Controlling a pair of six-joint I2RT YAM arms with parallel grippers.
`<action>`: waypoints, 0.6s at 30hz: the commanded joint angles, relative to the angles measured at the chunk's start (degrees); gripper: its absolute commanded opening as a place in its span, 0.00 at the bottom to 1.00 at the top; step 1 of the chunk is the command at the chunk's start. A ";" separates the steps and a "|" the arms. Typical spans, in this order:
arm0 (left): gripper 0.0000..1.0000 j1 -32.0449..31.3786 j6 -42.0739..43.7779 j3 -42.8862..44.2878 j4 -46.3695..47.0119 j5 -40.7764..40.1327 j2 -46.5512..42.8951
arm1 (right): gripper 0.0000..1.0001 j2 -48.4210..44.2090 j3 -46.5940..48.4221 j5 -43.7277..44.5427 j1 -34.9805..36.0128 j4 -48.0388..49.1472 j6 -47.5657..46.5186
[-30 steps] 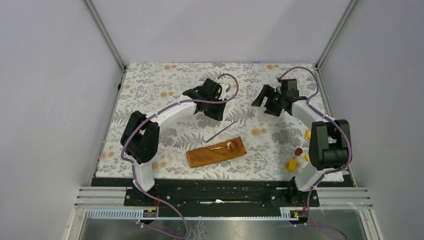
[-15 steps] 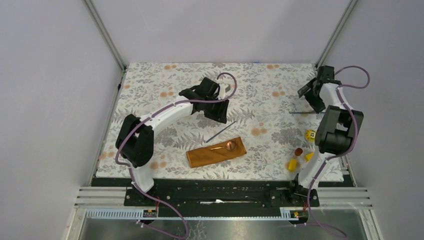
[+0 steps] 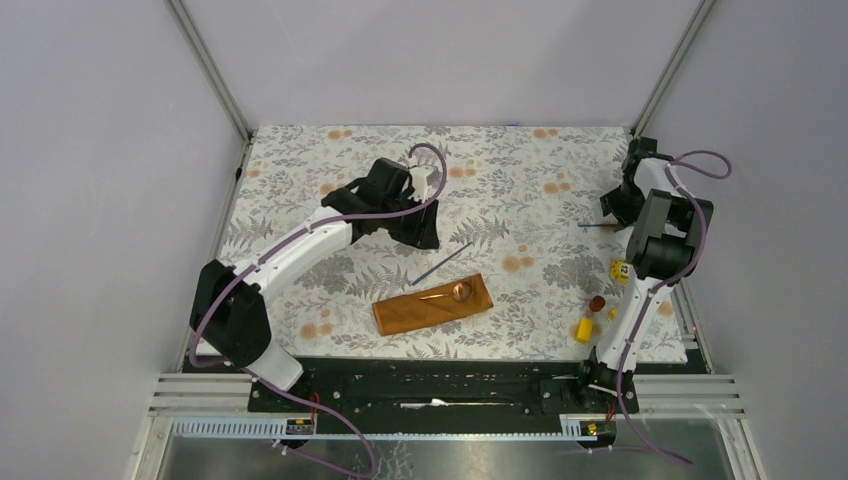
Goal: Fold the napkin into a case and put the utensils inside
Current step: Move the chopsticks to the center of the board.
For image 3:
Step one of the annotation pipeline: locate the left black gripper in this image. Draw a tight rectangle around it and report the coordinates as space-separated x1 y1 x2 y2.
381 189 440 249

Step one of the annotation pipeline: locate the brown wooden spoon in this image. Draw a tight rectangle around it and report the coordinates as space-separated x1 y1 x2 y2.
419 281 474 302

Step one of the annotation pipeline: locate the orange cloth napkin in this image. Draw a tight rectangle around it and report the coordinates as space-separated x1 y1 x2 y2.
372 274 494 336

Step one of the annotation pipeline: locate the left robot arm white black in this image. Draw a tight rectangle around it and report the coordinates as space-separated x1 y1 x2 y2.
189 158 444 411

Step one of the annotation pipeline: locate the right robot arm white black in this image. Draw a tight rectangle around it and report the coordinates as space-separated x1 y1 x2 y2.
573 137 714 412

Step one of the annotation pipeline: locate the yellow numbered die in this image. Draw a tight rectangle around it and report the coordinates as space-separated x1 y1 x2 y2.
609 260 632 285

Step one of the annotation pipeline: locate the floral patterned table mat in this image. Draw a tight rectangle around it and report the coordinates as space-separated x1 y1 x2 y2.
220 125 628 361

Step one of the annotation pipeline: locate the brown round block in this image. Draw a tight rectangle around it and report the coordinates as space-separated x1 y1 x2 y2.
588 295 606 313

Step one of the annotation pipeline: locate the yellow cylinder block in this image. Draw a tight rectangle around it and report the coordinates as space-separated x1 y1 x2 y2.
574 317 594 344

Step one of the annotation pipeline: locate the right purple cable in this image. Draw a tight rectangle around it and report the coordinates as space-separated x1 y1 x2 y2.
599 150 733 468

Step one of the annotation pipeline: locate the purple cable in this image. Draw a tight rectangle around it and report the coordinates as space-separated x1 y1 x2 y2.
188 142 448 480
599 150 733 468

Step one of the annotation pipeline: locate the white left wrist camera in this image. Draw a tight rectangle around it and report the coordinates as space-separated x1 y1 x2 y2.
409 166 438 203

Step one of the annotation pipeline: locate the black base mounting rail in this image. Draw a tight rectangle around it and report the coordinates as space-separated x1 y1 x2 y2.
290 357 639 436

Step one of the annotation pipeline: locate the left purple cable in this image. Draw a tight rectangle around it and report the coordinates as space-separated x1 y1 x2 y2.
188 142 448 480

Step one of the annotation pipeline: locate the right aluminium frame post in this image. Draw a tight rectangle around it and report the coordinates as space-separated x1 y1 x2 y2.
629 0 718 137

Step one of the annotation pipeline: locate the aluminium frame post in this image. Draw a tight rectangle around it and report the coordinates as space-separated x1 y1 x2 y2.
629 0 718 137
165 0 255 148

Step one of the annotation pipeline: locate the left aluminium frame post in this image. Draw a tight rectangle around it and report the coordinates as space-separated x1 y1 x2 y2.
165 0 255 148

